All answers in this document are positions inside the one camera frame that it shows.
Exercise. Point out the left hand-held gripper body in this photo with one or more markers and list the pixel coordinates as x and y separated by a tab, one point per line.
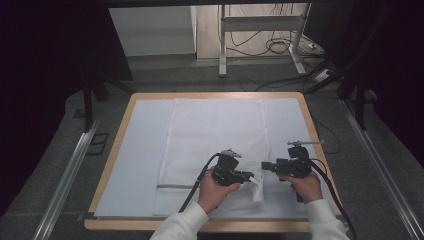
226	168

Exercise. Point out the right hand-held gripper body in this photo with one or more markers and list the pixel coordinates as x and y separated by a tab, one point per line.
295	165

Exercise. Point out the white mesh laundry bag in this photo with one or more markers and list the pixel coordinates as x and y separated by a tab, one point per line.
213	133

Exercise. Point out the person's right hand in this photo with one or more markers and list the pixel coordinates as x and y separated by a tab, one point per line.
308	188

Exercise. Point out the person's left hand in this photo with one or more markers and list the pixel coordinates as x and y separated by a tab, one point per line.
213	195

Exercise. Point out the black metal stand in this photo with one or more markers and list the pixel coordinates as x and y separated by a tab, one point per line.
88	103
360	103

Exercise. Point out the white table mat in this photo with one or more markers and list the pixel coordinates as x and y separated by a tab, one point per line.
136	150

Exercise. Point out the white power strip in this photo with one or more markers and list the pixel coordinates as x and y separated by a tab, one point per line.
322	75

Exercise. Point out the wooden table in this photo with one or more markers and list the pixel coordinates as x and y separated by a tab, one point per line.
113	225

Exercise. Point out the black floor socket plate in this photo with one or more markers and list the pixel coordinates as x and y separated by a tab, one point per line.
98	143

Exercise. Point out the dark curtain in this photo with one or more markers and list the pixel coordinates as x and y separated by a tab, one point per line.
396	66
40	83

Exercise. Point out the white cabinet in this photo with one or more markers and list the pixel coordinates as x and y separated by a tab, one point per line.
153	31

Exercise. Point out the aluminium floor rail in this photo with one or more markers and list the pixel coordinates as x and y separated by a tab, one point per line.
66	180
383	173

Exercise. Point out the white metal desk frame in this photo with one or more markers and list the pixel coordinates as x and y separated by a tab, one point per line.
260	23

